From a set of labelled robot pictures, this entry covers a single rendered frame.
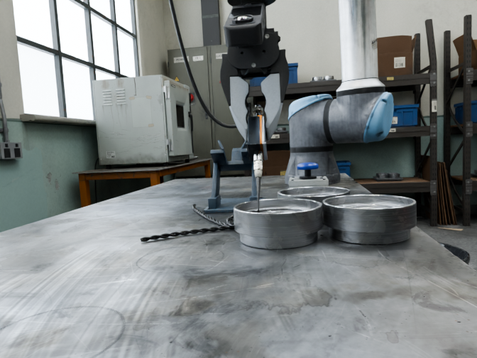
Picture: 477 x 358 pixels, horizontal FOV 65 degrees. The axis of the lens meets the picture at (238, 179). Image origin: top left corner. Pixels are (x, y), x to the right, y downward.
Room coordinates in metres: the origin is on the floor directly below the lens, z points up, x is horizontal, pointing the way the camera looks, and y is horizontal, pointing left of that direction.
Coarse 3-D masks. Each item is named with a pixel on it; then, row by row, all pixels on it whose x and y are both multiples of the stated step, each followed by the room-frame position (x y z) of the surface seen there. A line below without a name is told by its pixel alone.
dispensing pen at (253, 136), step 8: (256, 104) 0.56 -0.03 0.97; (256, 112) 0.55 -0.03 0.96; (248, 120) 0.52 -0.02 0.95; (256, 120) 0.52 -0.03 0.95; (248, 128) 0.51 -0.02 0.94; (256, 128) 0.51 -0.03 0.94; (248, 136) 0.51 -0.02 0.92; (256, 136) 0.50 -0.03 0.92; (248, 144) 0.50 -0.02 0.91; (256, 144) 0.50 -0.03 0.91; (248, 152) 0.51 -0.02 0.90; (256, 152) 0.51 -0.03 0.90; (256, 160) 0.50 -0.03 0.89; (256, 168) 0.49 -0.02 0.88; (256, 176) 0.49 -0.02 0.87; (256, 184) 0.49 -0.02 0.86
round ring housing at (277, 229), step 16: (240, 208) 0.46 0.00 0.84; (256, 208) 0.48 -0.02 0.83; (272, 208) 0.48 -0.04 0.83; (288, 208) 0.48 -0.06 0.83; (304, 208) 0.47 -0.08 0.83; (320, 208) 0.41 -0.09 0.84; (240, 224) 0.41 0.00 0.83; (256, 224) 0.39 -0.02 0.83; (272, 224) 0.39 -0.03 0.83; (288, 224) 0.39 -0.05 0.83; (304, 224) 0.39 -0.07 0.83; (320, 224) 0.41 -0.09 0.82; (256, 240) 0.40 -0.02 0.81; (272, 240) 0.39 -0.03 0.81; (288, 240) 0.39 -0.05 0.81; (304, 240) 0.40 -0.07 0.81
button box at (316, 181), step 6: (294, 180) 0.67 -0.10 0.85; (300, 180) 0.66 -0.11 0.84; (306, 180) 0.66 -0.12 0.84; (312, 180) 0.66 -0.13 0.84; (318, 180) 0.66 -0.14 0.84; (324, 180) 0.65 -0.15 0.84; (294, 186) 0.66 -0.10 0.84; (300, 186) 0.66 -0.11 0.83; (306, 186) 0.66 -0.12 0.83; (312, 186) 0.66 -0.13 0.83; (318, 186) 0.66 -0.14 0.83; (324, 186) 0.65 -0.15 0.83
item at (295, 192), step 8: (280, 192) 0.56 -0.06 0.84; (288, 192) 0.58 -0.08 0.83; (296, 192) 0.59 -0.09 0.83; (304, 192) 0.60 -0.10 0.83; (312, 192) 0.59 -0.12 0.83; (320, 192) 0.59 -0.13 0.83; (328, 192) 0.58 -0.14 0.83; (336, 192) 0.57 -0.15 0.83; (344, 192) 0.51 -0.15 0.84; (320, 200) 0.49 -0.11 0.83
